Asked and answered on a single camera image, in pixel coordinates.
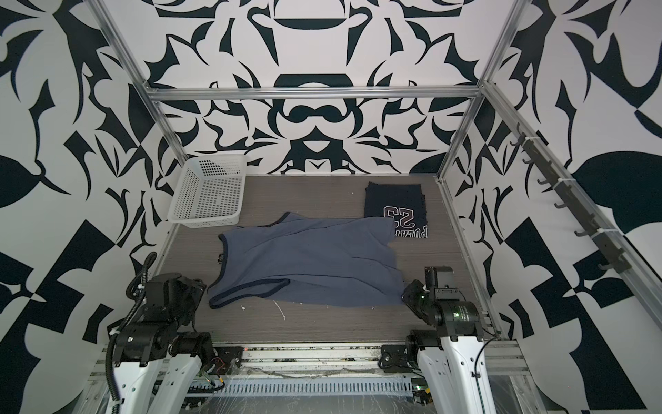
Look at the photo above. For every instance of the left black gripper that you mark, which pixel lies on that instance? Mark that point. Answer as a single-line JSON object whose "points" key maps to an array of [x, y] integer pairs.
{"points": [[196, 288]]}

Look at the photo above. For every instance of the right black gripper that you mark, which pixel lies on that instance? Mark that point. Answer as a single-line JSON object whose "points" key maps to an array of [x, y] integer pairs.
{"points": [[409, 292]]}

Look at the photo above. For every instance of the navy tank top red trim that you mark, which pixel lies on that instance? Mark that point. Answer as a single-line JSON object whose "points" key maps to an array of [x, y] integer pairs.
{"points": [[404, 204]]}

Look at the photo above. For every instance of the grey blue printed tank top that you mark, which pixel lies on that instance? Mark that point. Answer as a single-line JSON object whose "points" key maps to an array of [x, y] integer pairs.
{"points": [[342, 262]]}

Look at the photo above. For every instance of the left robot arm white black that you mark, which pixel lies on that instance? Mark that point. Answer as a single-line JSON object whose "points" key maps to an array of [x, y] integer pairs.
{"points": [[150, 364]]}

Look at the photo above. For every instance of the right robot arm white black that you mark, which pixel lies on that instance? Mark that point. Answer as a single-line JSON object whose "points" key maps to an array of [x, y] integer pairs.
{"points": [[450, 354]]}

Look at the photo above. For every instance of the small green circuit board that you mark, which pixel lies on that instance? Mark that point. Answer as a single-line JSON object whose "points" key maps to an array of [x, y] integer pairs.
{"points": [[422, 394]]}

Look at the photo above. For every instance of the white plastic laundry basket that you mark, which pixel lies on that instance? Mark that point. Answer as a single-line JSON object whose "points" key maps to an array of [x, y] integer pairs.
{"points": [[210, 191]]}

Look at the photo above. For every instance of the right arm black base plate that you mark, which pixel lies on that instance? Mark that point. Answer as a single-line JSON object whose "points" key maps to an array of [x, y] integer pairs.
{"points": [[394, 359]]}

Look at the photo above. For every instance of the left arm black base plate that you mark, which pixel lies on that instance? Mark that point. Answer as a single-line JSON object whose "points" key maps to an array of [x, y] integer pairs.
{"points": [[226, 360]]}

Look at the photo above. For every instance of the white slotted cable duct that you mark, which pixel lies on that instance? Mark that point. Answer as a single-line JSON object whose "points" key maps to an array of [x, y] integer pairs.
{"points": [[363, 386]]}

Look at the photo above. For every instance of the aluminium frame enclosure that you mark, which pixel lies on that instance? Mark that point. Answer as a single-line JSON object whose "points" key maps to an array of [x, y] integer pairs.
{"points": [[641, 279]]}

